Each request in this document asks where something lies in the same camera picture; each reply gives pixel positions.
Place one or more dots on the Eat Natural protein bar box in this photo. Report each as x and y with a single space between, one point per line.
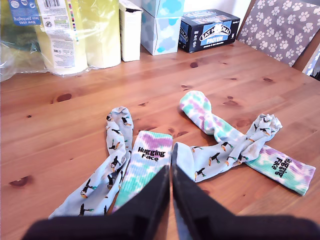
212 35

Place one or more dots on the tie-dye Hugging Face sock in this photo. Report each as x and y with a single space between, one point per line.
197 107
140 172

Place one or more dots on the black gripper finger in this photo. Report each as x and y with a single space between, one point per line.
145 215
200 217

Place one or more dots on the yellow paper towel pack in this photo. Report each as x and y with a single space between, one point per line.
100 32

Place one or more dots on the wooden chair paw-print cover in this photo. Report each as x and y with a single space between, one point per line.
280 27

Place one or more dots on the narrow white carton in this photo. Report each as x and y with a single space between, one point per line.
130 35

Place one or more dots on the blue toucan print sock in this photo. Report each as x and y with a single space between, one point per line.
100 185
215 157

